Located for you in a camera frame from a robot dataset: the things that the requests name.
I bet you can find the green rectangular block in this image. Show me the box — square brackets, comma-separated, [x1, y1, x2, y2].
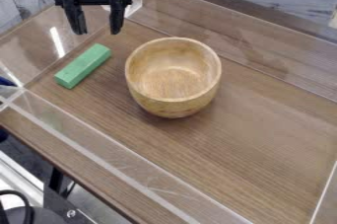
[54, 43, 111, 89]

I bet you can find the brown wooden bowl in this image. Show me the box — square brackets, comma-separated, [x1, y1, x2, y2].
[125, 37, 222, 118]

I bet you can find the blue object at edge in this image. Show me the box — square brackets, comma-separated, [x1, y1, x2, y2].
[0, 76, 17, 87]

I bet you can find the black metal table leg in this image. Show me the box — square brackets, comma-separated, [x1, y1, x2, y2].
[49, 168, 62, 193]

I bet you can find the clear acrylic tray wall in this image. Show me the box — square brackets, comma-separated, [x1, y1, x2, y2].
[0, 0, 337, 224]

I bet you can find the black cable loop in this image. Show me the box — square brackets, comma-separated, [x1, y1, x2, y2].
[0, 189, 36, 224]

